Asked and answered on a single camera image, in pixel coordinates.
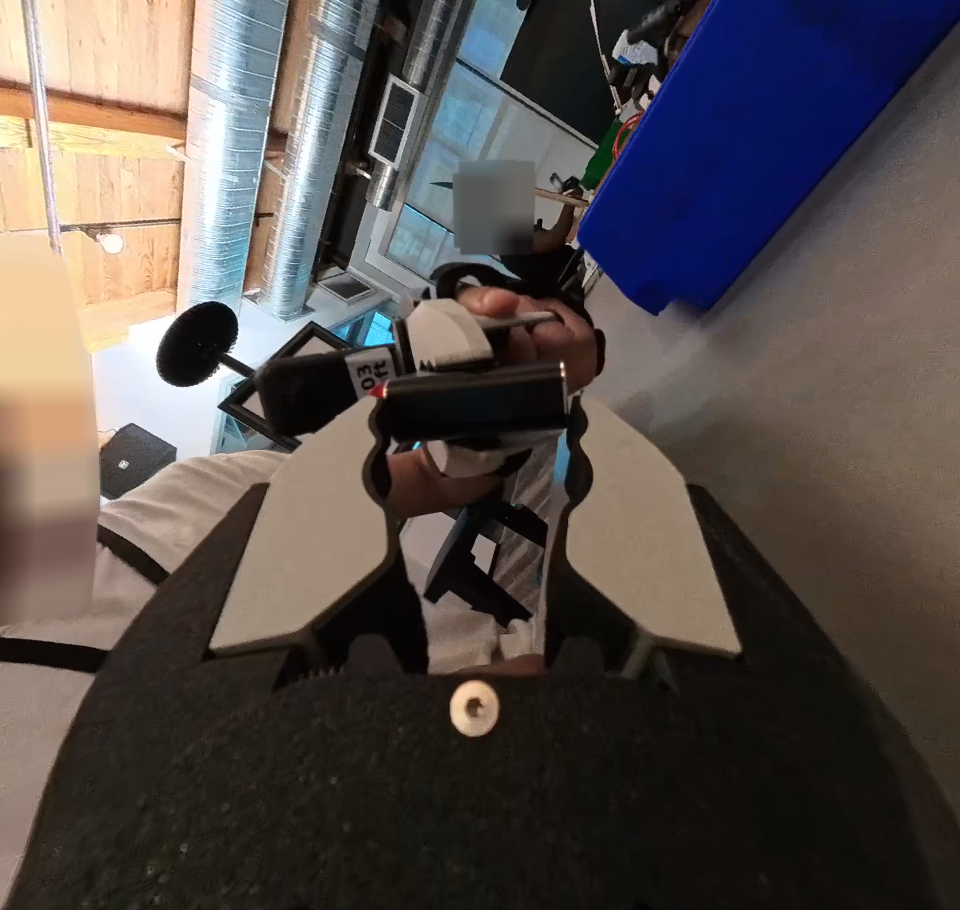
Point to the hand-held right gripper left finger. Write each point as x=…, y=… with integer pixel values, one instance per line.
x=300, y=542

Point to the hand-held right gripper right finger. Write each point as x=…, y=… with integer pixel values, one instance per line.
x=645, y=550

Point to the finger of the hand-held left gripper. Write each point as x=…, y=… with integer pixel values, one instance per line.
x=487, y=458
x=454, y=340

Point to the black ethernet port adapter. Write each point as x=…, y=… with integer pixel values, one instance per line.
x=472, y=407

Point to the blue plastic bin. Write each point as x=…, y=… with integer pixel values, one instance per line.
x=750, y=137

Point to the person's left hand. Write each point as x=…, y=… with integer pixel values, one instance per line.
x=555, y=344

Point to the blue black chair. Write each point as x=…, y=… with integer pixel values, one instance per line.
x=465, y=572

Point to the thin wooden board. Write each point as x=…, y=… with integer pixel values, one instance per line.
x=562, y=197

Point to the black loudspeaker box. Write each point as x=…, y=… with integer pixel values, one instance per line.
x=139, y=460

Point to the ceiling air vent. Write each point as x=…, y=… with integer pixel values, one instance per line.
x=394, y=119

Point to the green plastic bin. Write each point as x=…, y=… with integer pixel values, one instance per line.
x=604, y=160

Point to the silver ventilation duct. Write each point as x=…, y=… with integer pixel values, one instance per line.
x=225, y=137
x=315, y=137
x=442, y=10

